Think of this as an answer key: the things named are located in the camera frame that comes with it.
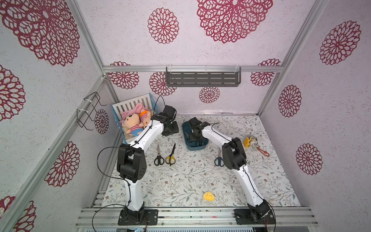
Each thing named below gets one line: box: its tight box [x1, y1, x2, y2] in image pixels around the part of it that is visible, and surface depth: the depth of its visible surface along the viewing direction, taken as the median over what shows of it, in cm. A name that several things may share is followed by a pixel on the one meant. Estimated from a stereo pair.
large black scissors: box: [154, 144, 165, 166], surface depth 97 cm
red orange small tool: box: [256, 146, 271, 157], surface depth 100 cm
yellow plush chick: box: [202, 190, 216, 202], surface depth 80 cm
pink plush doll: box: [120, 102, 145, 137], surface depth 101 cm
